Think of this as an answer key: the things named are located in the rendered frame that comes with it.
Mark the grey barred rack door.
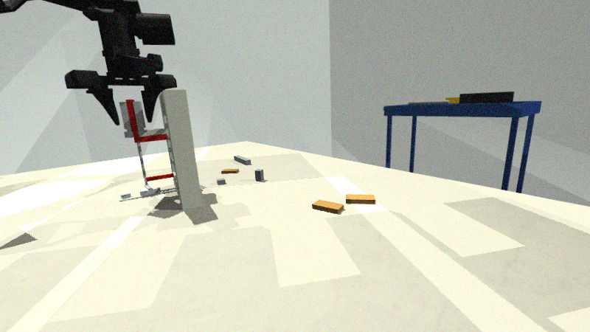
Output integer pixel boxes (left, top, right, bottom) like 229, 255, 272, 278
119, 90, 202, 210

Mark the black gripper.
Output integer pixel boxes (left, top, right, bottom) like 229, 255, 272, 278
64, 41, 177, 125

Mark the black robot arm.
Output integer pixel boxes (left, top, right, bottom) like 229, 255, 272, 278
0, 0, 176, 77

